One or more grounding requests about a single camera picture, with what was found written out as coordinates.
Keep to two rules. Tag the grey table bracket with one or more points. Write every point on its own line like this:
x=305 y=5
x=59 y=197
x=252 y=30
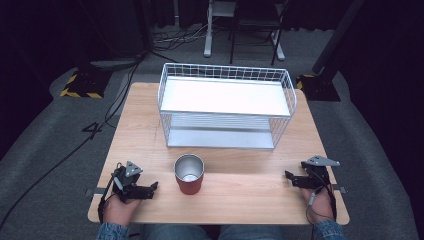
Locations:
x=340 y=189
x=95 y=191

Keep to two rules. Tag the black yellow striped stand base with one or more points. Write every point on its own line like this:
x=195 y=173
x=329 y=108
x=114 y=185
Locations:
x=318 y=88
x=85 y=85

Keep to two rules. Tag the person's left hand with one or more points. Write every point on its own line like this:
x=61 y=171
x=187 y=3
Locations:
x=120 y=211

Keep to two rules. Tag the black chair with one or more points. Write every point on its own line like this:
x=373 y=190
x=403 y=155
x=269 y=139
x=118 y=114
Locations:
x=256 y=23

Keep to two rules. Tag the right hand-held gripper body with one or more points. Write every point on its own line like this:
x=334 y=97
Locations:
x=319 y=175

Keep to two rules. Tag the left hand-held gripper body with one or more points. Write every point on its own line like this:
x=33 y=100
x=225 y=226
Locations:
x=124 y=181

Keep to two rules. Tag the person's right hand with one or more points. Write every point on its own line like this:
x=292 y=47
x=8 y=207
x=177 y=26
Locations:
x=321 y=206

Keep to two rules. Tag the red cup with metal inside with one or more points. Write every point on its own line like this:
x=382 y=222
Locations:
x=189 y=186

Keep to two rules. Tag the black slanted stand pole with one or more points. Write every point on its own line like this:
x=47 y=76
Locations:
x=336 y=36

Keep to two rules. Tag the white desk frame legs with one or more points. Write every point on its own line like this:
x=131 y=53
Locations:
x=208 y=43

